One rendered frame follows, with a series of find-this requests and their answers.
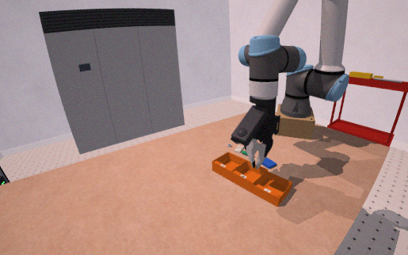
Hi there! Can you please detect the white domino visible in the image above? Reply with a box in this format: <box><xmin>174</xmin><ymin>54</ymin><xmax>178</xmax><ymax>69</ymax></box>
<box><xmin>235</xmin><ymin>145</ymin><xmax>244</xmax><ymax>153</ymax></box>

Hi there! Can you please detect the orange three-compartment bin rack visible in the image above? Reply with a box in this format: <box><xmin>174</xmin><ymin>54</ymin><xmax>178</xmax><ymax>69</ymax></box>
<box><xmin>212</xmin><ymin>152</ymin><xmax>291</xmax><ymax>207</ymax></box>

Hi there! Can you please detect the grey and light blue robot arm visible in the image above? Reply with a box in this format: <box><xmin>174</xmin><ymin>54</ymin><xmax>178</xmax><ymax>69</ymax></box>
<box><xmin>231</xmin><ymin>0</ymin><xmax>349</xmax><ymax>146</ymax></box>

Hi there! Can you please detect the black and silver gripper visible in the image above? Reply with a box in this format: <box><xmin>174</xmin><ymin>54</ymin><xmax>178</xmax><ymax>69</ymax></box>
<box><xmin>244</xmin><ymin>96</ymin><xmax>280</xmax><ymax>169</ymax></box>

